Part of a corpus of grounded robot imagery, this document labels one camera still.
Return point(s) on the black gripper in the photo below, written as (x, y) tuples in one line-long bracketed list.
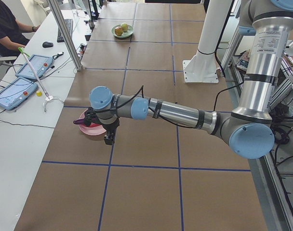
[(112, 126)]

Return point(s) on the purple eggplant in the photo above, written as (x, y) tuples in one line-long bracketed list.
[(79, 121)]

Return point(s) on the red yellow apple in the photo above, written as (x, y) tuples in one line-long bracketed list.
[(118, 31)]

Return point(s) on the yellow green peach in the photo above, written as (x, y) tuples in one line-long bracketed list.
[(124, 27)]

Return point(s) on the pink plate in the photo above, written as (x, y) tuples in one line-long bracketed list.
[(93, 129)]

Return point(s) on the long reacher grabber stick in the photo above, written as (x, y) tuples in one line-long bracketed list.
[(49, 97)]

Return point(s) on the small yellow cap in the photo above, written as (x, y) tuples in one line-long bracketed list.
[(39, 93)]

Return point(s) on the upper teach pendant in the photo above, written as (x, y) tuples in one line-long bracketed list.
[(40, 63)]

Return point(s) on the teach pendant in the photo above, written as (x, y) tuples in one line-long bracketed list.
[(40, 63), (17, 92)]

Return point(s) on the lower teach pendant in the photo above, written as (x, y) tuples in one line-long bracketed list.
[(17, 92)]

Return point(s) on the black computer mouse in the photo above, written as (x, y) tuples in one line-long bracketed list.
[(47, 44)]

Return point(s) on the green plate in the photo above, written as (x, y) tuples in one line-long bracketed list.
[(125, 34)]

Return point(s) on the seated person in black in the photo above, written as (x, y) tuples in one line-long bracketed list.
[(11, 32)]

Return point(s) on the aluminium frame post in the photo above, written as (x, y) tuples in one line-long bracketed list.
[(66, 35)]

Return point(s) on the white central pillar mount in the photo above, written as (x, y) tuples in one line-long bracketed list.
[(202, 66)]

